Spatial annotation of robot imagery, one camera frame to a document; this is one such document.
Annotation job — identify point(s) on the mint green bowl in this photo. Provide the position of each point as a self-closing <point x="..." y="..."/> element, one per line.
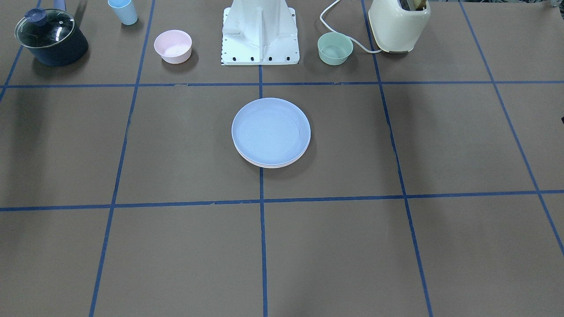
<point x="334" y="48"/>

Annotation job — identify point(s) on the cream white plate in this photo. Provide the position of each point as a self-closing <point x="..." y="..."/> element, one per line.
<point x="269" y="166"/>

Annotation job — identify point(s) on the pink plate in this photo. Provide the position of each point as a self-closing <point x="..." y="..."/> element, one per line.
<point x="301" y="154"/>

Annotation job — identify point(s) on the cream toaster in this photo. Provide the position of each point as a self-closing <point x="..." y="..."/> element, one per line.
<point x="398" y="24"/>

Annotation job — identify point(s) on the light blue plate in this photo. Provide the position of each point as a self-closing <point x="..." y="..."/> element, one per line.
<point x="271" y="131"/>

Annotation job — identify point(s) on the dark blue pot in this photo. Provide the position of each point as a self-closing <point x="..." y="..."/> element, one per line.
<point x="65" y="52"/>

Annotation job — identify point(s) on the light blue cup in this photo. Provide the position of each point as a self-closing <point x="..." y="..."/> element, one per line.
<point x="125" y="10"/>

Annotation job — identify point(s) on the glass pot lid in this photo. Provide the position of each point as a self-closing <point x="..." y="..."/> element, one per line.
<point x="43" y="28"/>

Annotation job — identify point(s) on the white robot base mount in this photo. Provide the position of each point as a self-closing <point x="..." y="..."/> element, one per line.
<point x="259" y="33"/>

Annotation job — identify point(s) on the pink bowl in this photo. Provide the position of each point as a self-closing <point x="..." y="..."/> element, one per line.
<point x="174" y="46"/>

